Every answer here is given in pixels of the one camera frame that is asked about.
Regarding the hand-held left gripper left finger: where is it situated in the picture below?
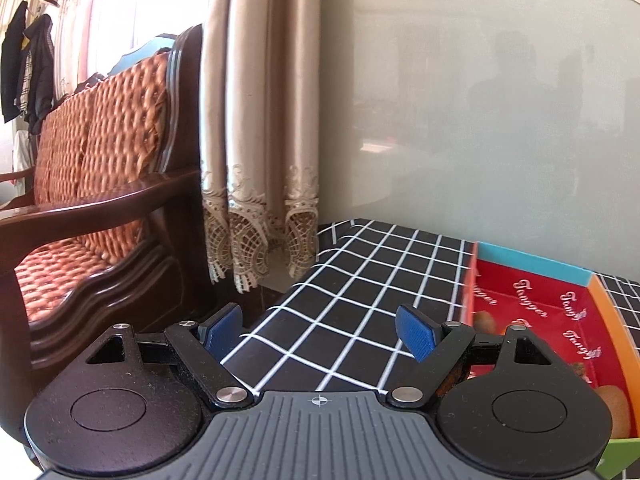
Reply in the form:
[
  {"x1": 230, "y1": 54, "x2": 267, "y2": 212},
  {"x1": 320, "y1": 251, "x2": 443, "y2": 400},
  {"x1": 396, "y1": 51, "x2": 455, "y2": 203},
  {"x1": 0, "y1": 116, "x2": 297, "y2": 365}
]
[{"x1": 85, "y1": 302, "x2": 256, "y2": 408}]

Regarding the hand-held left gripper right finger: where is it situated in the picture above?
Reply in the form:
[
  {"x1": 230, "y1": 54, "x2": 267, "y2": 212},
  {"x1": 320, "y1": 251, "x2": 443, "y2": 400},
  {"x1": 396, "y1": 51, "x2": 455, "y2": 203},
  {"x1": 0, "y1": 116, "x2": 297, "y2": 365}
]
[{"x1": 387, "y1": 304, "x2": 551, "y2": 408}]

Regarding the carrot piece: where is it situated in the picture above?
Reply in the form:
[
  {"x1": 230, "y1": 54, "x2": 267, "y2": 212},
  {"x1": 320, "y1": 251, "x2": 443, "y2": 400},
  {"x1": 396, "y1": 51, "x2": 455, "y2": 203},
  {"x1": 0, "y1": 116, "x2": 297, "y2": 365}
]
[{"x1": 435, "y1": 364, "x2": 469, "y2": 399}]

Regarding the colourful cardboard box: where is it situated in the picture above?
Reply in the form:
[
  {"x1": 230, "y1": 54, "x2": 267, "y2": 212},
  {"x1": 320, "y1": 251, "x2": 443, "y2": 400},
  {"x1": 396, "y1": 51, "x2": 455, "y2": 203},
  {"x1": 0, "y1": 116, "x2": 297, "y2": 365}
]
[{"x1": 457, "y1": 241, "x2": 640, "y2": 480}]

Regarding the large kiwi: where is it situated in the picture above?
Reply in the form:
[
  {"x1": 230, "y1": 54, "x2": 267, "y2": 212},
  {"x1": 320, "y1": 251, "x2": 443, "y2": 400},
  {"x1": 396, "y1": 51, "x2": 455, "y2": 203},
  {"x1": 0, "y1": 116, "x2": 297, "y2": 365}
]
[{"x1": 595, "y1": 385, "x2": 632, "y2": 439}]

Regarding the black white grid tablecloth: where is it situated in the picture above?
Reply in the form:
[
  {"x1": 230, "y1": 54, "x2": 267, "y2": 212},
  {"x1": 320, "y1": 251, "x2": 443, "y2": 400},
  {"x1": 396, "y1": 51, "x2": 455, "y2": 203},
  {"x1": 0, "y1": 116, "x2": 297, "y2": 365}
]
[{"x1": 219, "y1": 218, "x2": 640, "y2": 396}]

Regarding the beige lace curtain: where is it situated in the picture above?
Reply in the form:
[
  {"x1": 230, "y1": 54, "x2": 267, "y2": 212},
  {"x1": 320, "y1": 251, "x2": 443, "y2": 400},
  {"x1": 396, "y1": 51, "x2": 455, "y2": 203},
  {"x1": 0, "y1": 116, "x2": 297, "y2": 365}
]
[{"x1": 199, "y1": 0, "x2": 322, "y2": 294}]

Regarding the wooden sofa with orange cushions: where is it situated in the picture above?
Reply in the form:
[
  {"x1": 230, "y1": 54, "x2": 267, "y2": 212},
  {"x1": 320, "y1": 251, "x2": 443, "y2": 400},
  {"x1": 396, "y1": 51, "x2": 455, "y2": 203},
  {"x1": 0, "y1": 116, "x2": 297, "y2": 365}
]
[{"x1": 0, "y1": 22, "x2": 213, "y2": 458}]

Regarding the white hanging cloth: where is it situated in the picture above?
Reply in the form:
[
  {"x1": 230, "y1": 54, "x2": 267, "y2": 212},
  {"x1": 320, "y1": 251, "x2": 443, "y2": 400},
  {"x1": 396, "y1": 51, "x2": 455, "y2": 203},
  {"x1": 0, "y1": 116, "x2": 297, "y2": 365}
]
[{"x1": 12, "y1": 130, "x2": 37, "y2": 197}]

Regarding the blue board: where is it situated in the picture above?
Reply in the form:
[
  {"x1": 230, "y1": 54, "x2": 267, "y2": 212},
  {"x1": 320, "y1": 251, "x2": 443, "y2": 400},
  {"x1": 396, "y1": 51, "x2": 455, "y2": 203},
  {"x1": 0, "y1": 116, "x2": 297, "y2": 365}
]
[{"x1": 107, "y1": 35, "x2": 177, "y2": 77}]

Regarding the dark hanging jacket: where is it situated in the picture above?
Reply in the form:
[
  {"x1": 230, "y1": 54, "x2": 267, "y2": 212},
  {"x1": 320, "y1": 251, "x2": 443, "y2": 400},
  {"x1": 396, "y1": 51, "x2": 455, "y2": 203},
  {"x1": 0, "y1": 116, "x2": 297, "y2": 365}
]
[{"x1": 22, "y1": 14, "x2": 56, "y2": 134}]

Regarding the black hanging coat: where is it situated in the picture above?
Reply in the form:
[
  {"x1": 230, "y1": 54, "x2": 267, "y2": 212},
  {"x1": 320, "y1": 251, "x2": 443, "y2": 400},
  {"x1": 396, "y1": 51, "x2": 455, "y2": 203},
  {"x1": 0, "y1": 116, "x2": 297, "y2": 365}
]
[{"x1": 0, "y1": 1, "x2": 27, "y2": 124}]

